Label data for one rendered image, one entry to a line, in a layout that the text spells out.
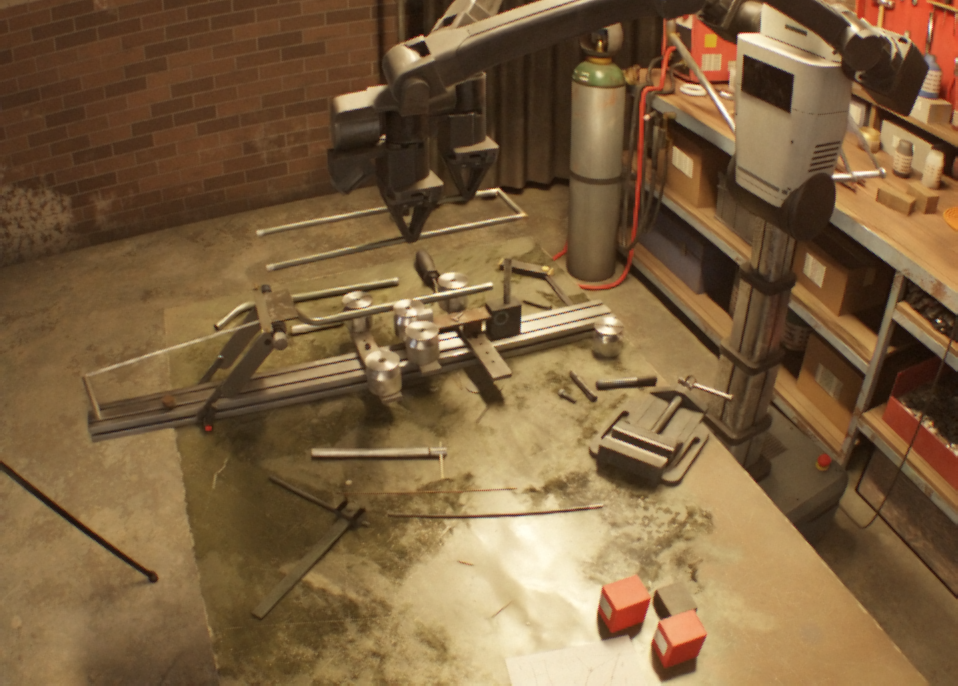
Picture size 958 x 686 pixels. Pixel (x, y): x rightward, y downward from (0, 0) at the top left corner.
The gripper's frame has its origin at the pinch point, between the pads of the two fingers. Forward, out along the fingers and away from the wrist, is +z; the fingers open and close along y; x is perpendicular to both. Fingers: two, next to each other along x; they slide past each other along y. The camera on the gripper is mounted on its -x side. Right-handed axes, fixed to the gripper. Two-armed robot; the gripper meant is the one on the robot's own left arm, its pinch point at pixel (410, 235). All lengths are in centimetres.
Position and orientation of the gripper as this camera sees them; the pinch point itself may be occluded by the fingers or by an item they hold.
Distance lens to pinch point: 113.1
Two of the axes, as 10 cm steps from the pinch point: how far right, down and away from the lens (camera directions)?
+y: 3.8, 4.8, -7.9
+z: 0.0, 8.5, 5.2
